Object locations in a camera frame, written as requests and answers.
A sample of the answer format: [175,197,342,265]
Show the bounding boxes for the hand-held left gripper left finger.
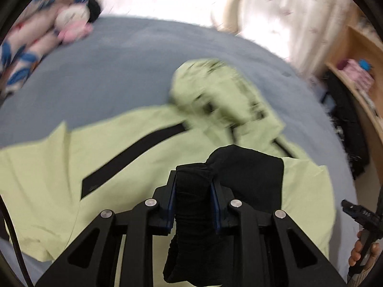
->
[35,170,178,287]

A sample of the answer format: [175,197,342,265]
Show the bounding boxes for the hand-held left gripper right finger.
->
[209,181,348,287]

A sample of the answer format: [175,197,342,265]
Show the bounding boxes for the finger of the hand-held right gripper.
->
[341,199,378,231]

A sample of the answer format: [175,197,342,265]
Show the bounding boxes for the light green jacket black sleeves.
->
[0,59,336,285]

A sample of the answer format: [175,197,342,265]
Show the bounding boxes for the dark hanging clothes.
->
[308,69,372,180]

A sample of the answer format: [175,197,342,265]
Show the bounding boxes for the person's right hand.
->
[349,230,380,272]

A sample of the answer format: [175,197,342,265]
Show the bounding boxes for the pink patterned box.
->
[338,59,376,92]

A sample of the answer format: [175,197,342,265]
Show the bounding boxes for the wooden shelf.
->
[325,6,383,168]

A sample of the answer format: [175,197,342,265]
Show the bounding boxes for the blue-grey fleece blanket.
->
[0,15,360,287]

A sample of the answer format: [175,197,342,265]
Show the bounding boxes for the pink white plush toy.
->
[54,4,94,44]

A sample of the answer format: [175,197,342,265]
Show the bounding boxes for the black knitted cloth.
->
[87,0,104,23]

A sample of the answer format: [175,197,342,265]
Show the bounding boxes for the floral quilt blue flowers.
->
[0,0,90,96]

